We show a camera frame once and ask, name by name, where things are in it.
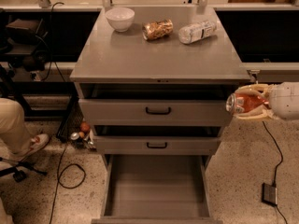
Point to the black wire basket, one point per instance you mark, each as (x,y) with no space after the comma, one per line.
(71,120)

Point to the grey top drawer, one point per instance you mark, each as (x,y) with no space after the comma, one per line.
(161,105)

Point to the white orange sneaker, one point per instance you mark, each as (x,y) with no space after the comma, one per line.
(37,143)

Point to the grey drawer cabinet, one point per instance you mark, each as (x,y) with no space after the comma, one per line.
(113,58)

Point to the black equipment on shelf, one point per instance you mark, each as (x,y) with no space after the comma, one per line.
(21,42)

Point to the red coke can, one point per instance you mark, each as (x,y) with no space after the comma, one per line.
(241,103)

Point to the grey drawer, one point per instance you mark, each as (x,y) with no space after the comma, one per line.
(149,189)
(161,105)
(157,140)

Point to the white ceramic bowl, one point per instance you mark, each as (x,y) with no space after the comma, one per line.
(120,18)

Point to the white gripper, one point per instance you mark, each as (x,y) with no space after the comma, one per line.
(284,101)

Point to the gold patterned can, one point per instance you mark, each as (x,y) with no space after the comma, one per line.
(157,29)

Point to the black power adapter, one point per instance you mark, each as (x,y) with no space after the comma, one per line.
(269,194)

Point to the grey middle drawer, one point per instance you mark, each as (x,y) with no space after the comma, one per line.
(157,140)

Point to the person leg beige trousers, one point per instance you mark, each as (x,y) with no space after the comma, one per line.
(12,129)

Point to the clear plastic water bottle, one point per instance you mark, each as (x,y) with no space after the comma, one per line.
(196,31)

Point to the grey bottom drawer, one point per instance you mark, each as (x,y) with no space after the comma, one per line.
(149,189)

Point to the black office chair base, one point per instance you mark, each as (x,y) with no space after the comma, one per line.
(14,169)

